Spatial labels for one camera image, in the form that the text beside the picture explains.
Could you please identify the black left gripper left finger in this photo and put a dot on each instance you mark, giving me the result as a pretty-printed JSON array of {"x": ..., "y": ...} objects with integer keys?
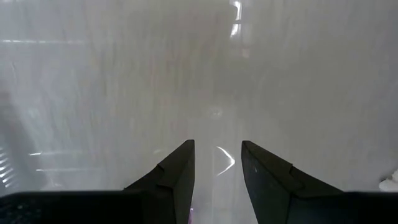
[{"x": 174, "y": 193}]

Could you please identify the white plastic skeleton figure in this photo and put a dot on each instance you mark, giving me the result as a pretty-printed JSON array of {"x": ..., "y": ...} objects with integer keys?
[{"x": 390, "y": 184}]

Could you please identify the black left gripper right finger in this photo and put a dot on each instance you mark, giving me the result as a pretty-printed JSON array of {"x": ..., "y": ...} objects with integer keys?
[{"x": 270, "y": 193}]

